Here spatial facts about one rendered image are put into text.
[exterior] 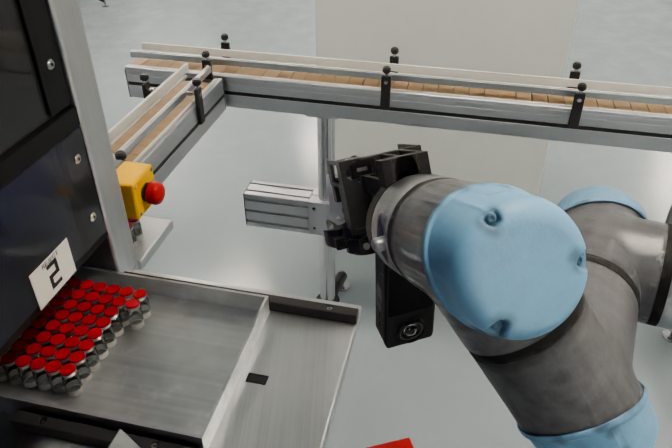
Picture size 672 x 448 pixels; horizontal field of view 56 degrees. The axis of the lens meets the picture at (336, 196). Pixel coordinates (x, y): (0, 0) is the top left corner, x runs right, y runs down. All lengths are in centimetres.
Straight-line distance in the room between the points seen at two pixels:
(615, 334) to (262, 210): 158
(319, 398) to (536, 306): 61
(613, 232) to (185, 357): 66
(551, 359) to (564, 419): 4
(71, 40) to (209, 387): 51
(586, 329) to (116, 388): 71
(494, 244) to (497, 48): 190
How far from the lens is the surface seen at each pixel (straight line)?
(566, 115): 161
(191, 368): 95
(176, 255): 260
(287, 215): 191
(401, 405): 202
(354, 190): 50
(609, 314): 42
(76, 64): 94
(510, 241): 31
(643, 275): 48
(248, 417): 89
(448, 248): 32
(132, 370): 97
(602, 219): 49
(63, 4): 92
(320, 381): 92
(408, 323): 53
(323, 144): 175
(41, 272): 93
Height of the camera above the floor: 158
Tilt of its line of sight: 34 degrees down
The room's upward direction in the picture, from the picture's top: straight up
